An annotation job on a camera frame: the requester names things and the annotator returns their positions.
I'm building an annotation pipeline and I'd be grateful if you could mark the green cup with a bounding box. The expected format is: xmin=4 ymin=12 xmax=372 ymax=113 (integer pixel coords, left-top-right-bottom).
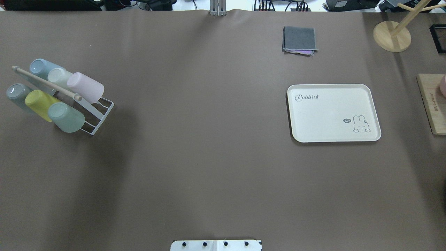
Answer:
xmin=48 ymin=102 xmax=85 ymax=133

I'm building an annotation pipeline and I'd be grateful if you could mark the cream rabbit tray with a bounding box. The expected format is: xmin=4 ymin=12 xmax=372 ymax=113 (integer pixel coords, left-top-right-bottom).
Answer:
xmin=287 ymin=84 xmax=381 ymax=143

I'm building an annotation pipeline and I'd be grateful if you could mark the pink cup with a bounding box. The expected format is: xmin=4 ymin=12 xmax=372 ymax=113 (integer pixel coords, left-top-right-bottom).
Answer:
xmin=67 ymin=73 xmax=105 ymax=104

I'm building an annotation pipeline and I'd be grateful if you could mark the cream white cup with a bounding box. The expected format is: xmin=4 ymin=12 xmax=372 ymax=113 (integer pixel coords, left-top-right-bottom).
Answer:
xmin=47 ymin=67 xmax=73 ymax=91

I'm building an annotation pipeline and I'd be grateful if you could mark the yellow cup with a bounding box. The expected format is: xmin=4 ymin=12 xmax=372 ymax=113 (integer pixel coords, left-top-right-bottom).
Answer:
xmin=24 ymin=90 xmax=61 ymax=121

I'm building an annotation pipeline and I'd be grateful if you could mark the light blue cup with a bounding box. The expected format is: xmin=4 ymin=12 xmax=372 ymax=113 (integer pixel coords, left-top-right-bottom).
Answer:
xmin=29 ymin=59 xmax=65 ymax=96

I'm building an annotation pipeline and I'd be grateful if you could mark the grey cup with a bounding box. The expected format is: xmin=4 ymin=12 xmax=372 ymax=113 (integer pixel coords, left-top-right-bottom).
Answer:
xmin=6 ymin=83 xmax=34 ymax=114

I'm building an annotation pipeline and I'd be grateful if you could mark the folded grey cloth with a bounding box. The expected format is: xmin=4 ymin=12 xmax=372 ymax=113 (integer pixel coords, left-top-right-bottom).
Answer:
xmin=282 ymin=26 xmax=317 ymax=56

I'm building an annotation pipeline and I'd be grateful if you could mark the wooden mug tree stand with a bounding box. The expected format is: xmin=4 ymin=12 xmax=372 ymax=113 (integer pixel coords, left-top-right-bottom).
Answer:
xmin=373 ymin=0 xmax=446 ymax=53

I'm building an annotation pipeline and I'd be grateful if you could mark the bamboo cutting board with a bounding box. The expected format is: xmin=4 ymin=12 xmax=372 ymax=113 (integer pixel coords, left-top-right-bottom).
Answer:
xmin=417 ymin=74 xmax=446 ymax=135

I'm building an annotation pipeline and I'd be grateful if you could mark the metal frame post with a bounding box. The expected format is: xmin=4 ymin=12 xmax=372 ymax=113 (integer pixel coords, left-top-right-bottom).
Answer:
xmin=209 ymin=0 xmax=227 ymax=16

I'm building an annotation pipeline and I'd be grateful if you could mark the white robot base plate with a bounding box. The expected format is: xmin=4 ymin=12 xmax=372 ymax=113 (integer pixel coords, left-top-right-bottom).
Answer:
xmin=170 ymin=239 xmax=262 ymax=251

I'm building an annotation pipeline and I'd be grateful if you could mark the white wire cup rack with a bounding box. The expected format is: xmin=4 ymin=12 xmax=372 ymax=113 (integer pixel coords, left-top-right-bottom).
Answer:
xmin=64 ymin=98 xmax=114 ymax=135

